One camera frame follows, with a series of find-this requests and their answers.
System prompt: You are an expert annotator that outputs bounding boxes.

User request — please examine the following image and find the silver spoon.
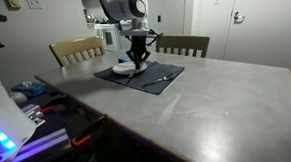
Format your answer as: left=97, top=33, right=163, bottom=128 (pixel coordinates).
left=142, top=72, right=176, bottom=87

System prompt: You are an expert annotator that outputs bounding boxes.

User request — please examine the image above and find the white kitchen stove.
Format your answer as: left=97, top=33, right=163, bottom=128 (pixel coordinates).
left=95, top=24, right=120, bottom=52

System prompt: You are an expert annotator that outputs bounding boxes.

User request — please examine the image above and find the silver door handle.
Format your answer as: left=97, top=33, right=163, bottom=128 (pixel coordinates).
left=233, top=11, right=245, bottom=24

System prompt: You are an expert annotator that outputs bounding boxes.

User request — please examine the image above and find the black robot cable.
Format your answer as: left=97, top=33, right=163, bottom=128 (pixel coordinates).
left=144, top=28, right=165, bottom=48

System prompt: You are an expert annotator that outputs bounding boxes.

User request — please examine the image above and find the blue box on floor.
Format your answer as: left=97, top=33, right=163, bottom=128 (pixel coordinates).
left=11, top=81, right=46, bottom=98

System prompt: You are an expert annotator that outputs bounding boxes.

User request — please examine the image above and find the orange handled clamp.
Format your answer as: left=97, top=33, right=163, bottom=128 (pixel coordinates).
left=71, top=114, right=108, bottom=150

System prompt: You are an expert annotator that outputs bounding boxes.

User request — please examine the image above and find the white round plate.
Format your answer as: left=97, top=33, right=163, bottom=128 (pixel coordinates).
left=112, top=62, right=148, bottom=75

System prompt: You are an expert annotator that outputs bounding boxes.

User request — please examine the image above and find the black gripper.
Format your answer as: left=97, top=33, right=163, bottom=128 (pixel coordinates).
left=126, top=35, right=151, bottom=70

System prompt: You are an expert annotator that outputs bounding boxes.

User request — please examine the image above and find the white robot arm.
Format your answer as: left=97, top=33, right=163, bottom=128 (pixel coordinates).
left=99, top=0, right=150, bottom=69

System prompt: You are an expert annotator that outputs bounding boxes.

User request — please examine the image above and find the beige thermostat dial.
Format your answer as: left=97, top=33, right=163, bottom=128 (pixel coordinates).
left=5, top=0, right=21, bottom=11

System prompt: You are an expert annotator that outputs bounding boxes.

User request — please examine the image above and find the red handled tool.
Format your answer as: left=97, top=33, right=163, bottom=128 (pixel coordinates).
left=25, top=93, right=71, bottom=120

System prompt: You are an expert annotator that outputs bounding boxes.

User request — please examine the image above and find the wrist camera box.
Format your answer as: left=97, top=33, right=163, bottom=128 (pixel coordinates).
left=120, top=29, right=149, bottom=36

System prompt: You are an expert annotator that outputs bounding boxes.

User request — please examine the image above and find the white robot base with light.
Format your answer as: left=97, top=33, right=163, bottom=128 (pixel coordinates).
left=0, top=81, right=37, bottom=162

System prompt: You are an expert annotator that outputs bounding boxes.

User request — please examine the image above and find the dark wooden chair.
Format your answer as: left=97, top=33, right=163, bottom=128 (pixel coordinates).
left=156, top=35, right=210, bottom=58

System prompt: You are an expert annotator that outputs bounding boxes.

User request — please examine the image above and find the blue cloth napkin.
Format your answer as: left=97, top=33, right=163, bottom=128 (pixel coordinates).
left=118, top=56, right=130, bottom=63

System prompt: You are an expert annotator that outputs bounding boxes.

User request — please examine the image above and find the dark blue placemat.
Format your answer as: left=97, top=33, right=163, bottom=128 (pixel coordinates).
left=94, top=61, right=184, bottom=95

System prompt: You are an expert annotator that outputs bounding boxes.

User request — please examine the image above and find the light wooden chair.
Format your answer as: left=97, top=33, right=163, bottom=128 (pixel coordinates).
left=49, top=36, right=105, bottom=67

